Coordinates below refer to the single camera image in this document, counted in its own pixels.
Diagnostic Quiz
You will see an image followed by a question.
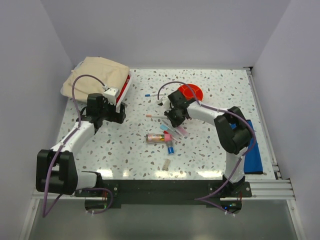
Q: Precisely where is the purple cable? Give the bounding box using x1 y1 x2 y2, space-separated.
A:
42 74 111 218
157 81 257 210

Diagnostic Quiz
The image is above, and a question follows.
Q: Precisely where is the aluminium frame rail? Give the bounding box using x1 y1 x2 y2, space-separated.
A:
22 68 297 240

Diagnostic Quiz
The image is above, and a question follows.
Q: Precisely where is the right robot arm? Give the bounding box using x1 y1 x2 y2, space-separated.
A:
158 90 257 197

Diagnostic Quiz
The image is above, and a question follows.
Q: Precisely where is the purple highlighter pen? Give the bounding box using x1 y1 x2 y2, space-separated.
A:
175 126 190 137

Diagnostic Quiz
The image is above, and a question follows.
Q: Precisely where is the blue cap grey glue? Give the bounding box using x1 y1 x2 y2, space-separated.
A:
166 140 175 155

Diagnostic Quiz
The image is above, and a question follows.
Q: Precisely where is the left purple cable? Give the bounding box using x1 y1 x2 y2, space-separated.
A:
42 74 111 218

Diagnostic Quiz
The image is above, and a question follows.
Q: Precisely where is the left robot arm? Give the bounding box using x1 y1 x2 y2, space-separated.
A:
35 93 126 196

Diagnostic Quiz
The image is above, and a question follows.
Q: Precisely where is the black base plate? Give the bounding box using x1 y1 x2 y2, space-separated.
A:
74 179 253 210

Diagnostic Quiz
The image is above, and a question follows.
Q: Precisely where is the red white tray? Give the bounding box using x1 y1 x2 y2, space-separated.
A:
116 73 132 105

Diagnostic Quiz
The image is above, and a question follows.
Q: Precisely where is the blue tip white pen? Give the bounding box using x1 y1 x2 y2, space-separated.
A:
144 93 166 97

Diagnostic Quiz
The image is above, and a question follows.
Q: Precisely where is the blue cloth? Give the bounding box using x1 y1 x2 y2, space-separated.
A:
243 119 265 175

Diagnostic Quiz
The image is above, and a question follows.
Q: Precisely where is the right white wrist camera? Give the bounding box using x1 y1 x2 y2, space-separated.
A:
156 96 166 106

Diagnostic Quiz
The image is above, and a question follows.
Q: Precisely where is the orange round organizer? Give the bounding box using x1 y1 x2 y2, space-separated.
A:
178 83 204 101

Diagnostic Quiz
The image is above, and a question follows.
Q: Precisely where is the small beige eraser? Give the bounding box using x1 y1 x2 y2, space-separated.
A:
162 159 171 171

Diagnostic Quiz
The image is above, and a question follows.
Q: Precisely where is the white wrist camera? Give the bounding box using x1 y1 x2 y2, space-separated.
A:
102 86 119 99
156 96 166 106

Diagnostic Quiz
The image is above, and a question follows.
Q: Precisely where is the peach tip white marker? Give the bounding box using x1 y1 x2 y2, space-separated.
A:
145 114 167 119

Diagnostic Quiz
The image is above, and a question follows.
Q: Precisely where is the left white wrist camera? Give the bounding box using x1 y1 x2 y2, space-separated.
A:
102 86 119 99

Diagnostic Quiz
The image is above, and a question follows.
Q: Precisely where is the pink cap clear tube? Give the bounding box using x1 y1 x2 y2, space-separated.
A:
145 133 172 144

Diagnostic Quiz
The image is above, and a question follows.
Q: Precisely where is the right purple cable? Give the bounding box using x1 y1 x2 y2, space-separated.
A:
157 81 257 210

